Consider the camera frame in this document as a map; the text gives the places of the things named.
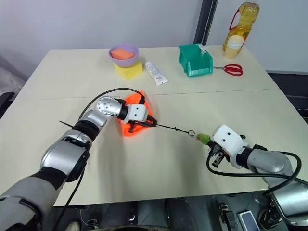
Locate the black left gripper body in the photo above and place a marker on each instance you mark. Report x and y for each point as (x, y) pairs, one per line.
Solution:
(150, 119)

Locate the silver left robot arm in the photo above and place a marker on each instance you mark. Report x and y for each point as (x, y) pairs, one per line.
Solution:
(62, 156)

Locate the grey crumpled sheet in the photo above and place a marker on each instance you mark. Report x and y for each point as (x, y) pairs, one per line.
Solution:
(10, 77)

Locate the yellow sponge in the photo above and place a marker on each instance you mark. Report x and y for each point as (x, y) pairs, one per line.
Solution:
(130, 72)

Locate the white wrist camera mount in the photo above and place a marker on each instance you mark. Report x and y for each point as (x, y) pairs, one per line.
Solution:
(137, 112)
(227, 139)

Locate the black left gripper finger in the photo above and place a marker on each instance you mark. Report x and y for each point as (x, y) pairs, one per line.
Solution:
(147, 124)
(133, 127)

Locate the black clamp bracket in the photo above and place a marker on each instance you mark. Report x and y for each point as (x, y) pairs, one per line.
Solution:
(227, 215)

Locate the white plastic cup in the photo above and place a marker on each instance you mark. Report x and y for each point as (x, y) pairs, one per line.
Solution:
(235, 41)

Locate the yellow cooking oil bottle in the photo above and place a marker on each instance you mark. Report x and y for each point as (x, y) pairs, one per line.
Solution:
(245, 21)

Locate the black chair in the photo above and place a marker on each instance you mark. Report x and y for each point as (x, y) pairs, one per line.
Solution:
(6, 103)

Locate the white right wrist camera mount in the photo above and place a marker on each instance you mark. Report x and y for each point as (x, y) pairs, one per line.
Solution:
(227, 139)

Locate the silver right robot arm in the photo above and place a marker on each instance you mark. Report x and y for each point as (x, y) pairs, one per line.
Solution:
(267, 161)

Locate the small green and red pendant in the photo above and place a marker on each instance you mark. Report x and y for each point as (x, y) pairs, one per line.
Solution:
(204, 138)

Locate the white device with blue screen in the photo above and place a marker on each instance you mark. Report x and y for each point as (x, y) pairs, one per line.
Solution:
(249, 221)

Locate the orange sponge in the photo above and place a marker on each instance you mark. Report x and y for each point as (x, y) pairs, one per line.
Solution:
(121, 53)

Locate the dark vertical post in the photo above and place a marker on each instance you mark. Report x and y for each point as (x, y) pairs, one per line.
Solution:
(204, 21)

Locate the white printed tube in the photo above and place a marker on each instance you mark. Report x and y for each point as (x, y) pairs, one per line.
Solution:
(155, 72)

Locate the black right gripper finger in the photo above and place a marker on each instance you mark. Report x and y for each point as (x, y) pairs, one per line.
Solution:
(209, 151)
(209, 144)

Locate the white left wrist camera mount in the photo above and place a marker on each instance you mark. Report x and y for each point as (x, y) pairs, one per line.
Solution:
(137, 112)

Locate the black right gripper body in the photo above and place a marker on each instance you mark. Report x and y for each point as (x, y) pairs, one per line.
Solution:
(217, 156)

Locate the cream paper cup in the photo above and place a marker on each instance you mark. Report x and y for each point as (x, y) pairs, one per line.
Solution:
(231, 53)

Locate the purple bowl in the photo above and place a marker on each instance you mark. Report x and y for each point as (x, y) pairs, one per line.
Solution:
(124, 62)

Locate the green plastic bin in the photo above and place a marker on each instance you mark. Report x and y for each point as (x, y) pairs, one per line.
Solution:
(199, 68)

